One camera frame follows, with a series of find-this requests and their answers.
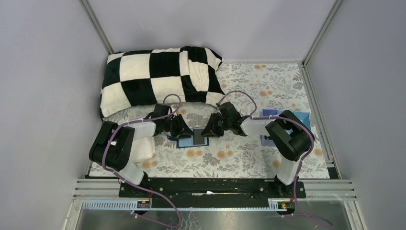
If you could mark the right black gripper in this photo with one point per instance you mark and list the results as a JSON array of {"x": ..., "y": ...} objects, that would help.
[{"x": 217, "y": 125}]

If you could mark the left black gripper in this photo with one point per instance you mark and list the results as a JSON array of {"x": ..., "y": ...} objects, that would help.
[{"x": 178, "y": 127}]

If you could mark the blue leather card holder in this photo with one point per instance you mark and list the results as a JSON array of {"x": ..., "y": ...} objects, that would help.
[{"x": 185, "y": 142}]

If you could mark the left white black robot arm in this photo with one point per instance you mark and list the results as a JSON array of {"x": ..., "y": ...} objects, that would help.
[{"x": 99, "y": 150}]

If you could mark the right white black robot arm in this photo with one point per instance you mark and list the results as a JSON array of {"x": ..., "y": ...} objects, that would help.
[{"x": 290, "y": 136}]

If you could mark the folded white towel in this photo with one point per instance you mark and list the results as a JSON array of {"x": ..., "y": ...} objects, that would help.
[{"x": 142, "y": 147}]

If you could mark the blue plastic compartment tray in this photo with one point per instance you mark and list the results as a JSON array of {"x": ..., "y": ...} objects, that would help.
[{"x": 304, "y": 117}]

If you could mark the floral patterned bed sheet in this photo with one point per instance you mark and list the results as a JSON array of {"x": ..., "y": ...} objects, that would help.
[{"x": 251, "y": 88}]

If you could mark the black white checkered pillow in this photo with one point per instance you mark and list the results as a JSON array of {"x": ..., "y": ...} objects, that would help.
[{"x": 148, "y": 77}]

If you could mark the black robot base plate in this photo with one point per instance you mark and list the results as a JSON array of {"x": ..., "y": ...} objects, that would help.
[{"x": 208, "y": 192}]

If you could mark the slotted grey cable duct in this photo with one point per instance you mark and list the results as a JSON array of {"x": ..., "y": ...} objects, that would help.
[{"x": 145, "y": 205}]

